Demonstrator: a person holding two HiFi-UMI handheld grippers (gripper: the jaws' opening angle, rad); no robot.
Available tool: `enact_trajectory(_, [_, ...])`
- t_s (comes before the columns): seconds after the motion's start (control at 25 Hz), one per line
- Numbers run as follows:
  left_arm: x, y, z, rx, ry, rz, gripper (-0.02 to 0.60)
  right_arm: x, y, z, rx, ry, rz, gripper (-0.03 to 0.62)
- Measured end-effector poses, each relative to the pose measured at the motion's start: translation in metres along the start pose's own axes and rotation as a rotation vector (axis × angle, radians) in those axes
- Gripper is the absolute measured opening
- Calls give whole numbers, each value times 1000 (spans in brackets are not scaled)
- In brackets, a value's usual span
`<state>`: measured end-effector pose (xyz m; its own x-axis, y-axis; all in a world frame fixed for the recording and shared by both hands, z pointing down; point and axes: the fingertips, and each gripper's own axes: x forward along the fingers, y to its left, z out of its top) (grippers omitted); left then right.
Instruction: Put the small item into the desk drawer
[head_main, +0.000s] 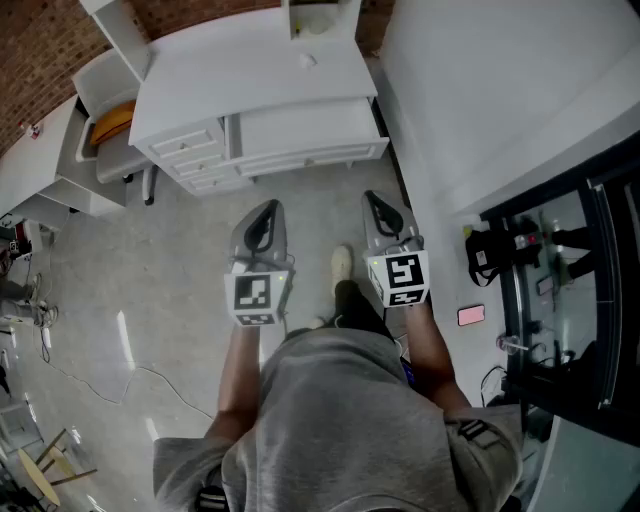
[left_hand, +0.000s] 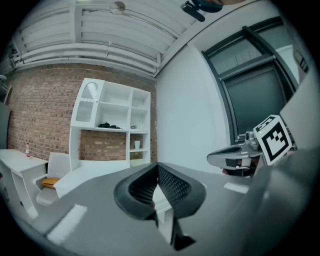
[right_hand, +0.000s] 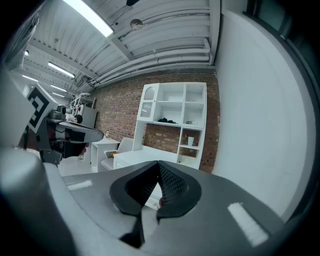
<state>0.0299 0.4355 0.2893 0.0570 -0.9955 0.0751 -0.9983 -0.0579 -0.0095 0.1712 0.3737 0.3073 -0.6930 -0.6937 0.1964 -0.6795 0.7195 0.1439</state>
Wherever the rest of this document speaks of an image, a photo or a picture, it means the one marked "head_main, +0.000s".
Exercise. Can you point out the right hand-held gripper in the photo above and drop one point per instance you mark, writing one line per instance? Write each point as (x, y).
(402, 272)

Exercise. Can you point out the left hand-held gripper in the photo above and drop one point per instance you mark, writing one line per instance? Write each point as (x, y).
(255, 300)

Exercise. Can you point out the white cylindrical cup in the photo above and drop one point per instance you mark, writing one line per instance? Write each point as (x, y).
(307, 60)

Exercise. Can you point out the person's right forearm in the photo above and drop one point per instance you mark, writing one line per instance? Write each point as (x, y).
(430, 360)

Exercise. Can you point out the person's left forearm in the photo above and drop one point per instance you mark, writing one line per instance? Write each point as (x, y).
(240, 380)

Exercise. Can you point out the small white desk drawer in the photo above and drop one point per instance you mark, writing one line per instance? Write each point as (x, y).
(212, 182)
(185, 142)
(200, 164)

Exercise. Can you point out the person's white shoe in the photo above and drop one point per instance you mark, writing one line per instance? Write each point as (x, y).
(342, 265)

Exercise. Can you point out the person's black trousers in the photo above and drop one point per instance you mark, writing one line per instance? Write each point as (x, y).
(355, 310)

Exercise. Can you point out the black bag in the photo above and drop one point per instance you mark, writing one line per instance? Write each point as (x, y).
(487, 257)

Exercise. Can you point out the pink phone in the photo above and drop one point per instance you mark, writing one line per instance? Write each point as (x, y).
(471, 315)

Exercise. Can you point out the blue-screen device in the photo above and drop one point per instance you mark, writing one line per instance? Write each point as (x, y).
(407, 372)

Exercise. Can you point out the white desk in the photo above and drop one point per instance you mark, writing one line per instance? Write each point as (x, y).
(240, 70)

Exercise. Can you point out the plastic cup with straw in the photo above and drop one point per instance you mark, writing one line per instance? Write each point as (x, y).
(509, 345)

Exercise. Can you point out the orange cushion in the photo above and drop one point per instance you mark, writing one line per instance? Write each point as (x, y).
(114, 122)

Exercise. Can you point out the person's grey shirt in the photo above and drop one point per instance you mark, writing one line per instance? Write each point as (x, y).
(340, 425)

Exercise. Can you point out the white desk hutch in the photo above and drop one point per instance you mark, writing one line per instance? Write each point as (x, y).
(345, 20)

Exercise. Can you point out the pale green bag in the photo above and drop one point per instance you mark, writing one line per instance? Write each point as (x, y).
(316, 22)

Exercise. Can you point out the white chair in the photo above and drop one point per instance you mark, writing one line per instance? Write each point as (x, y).
(107, 82)

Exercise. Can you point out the black glass cabinet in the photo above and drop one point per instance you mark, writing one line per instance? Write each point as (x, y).
(615, 280)

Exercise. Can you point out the white side table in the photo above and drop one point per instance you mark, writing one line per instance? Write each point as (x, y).
(35, 165)

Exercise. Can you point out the tall white shelf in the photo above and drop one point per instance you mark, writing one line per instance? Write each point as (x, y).
(120, 35)

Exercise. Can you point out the small red object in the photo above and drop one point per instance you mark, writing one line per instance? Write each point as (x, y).
(35, 131)

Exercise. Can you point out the wooden stool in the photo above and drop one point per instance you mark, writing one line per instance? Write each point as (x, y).
(37, 475)

